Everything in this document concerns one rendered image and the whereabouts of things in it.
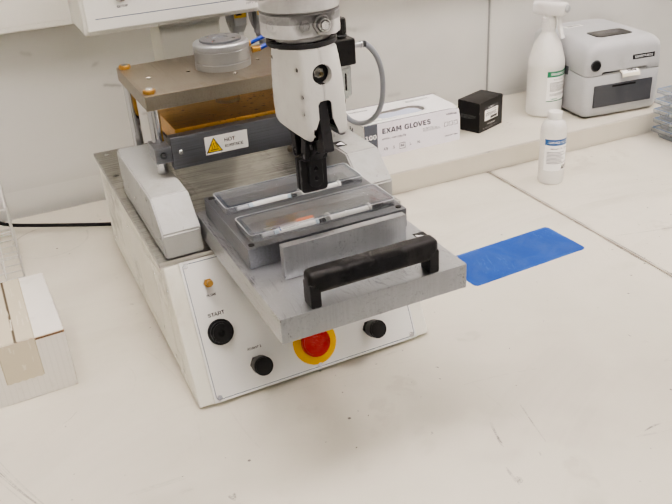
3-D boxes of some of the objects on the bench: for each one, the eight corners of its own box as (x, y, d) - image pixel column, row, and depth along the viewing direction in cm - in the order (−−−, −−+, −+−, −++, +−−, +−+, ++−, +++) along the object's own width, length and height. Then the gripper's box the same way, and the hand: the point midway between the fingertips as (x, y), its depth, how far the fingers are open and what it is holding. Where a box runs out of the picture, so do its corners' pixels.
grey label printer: (526, 93, 194) (530, 24, 186) (595, 82, 199) (602, 13, 191) (583, 122, 173) (591, 45, 165) (659, 108, 178) (670, 33, 170)
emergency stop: (303, 359, 105) (295, 331, 105) (329, 351, 107) (322, 322, 106) (306, 361, 104) (299, 332, 103) (334, 352, 105) (327, 323, 105)
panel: (214, 403, 100) (178, 263, 99) (416, 336, 111) (386, 208, 109) (218, 406, 98) (180, 263, 97) (423, 337, 109) (392, 207, 107)
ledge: (285, 160, 176) (283, 141, 174) (583, 95, 205) (585, 78, 203) (341, 207, 152) (339, 186, 150) (670, 126, 180) (673, 108, 178)
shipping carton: (-27, 344, 117) (-44, 292, 113) (62, 320, 121) (48, 270, 117) (-22, 416, 102) (-42, 359, 97) (79, 386, 106) (64, 330, 102)
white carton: (340, 144, 170) (338, 111, 167) (431, 124, 178) (431, 92, 175) (365, 161, 161) (363, 127, 157) (460, 139, 168) (461, 106, 165)
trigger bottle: (518, 113, 181) (524, 2, 169) (537, 104, 186) (544, -4, 174) (551, 120, 176) (559, 6, 164) (570, 111, 181) (579, -1, 169)
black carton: (456, 128, 175) (457, 98, 171) (480, 118, 180) (480, 88, 177) (479, 133, 171) (480, 103, 168) (502, 122, 176) (503, 93, 173)
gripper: (242, 21, 86) (259, 174, 95) (295, 47, 74) (309, 220, 83) (304, 11, 89) (315, 161, 98) (365, 35, 77) (372, 204, 86)
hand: (311, 172), depth 89 cm, fingers closed
